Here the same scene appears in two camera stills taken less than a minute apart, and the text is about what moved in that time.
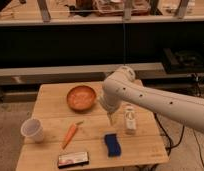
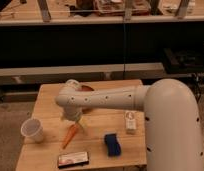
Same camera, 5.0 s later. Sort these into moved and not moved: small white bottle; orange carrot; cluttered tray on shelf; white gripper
Moved: white gripper
Not moved: small white bottle; orange carrot; cluttered tray on shelf
